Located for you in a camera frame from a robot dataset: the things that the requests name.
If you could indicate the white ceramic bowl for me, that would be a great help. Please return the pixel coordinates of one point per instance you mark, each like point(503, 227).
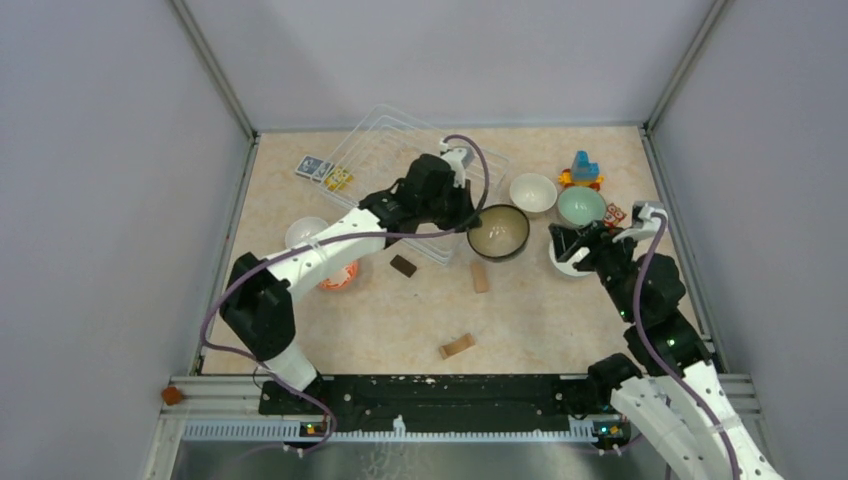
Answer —
point(568, 268)

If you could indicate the dark brown block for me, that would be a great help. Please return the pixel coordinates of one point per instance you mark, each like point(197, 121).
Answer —
point(403, 266)

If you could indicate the small yellow patterned tile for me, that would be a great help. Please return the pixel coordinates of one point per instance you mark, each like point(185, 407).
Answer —
point(338, 179)

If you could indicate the light green ceramic bowl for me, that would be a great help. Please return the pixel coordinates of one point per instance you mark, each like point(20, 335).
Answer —
point(579, 206)

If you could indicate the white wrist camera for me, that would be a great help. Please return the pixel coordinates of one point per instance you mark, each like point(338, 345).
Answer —
point(649, 218)
point(458, 158)

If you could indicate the dark teal patterned bowl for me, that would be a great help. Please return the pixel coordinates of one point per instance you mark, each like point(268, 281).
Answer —
point(502, 235)

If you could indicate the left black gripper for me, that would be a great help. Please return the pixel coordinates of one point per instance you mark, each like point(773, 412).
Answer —
point(464, 206)

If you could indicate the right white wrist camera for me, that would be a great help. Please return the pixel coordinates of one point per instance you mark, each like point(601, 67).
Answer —
point(649, 218)

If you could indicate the notched wooden block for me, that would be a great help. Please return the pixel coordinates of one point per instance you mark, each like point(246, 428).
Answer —
point(457, 346)

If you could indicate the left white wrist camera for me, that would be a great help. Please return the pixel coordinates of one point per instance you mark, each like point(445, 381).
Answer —
point(458, 158)

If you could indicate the orange patterned white bowl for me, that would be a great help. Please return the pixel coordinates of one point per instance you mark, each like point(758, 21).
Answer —
point(342, 278)

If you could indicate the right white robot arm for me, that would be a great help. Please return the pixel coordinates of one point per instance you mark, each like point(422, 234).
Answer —
point(668, 386)

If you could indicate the small orange block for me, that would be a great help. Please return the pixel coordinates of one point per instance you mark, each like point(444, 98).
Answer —
point(172, 395)

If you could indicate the red owl toy block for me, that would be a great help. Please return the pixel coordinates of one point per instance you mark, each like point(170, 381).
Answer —
point(614, 215)

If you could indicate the light wooden block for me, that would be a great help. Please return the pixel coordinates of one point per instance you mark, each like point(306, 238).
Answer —
point(479, 277)

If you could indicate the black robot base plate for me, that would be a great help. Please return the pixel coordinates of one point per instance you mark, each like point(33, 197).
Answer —
point(501, 403)

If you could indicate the white wire dish rack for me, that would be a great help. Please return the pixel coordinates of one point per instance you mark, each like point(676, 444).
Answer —
point(380, 150)

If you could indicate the plain white bowl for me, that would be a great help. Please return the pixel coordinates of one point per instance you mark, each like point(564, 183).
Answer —
point(302, 229)

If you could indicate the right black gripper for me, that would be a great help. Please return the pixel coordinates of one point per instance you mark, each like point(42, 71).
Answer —
point(597, 236)

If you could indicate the beige ceramic bowl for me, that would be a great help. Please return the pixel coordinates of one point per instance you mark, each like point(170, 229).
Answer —
point(533, 193)

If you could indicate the blue yellow toy train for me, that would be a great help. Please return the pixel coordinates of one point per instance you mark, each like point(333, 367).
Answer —
point(582, 172)

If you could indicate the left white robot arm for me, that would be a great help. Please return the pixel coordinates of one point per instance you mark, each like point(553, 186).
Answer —
point(258, 304)

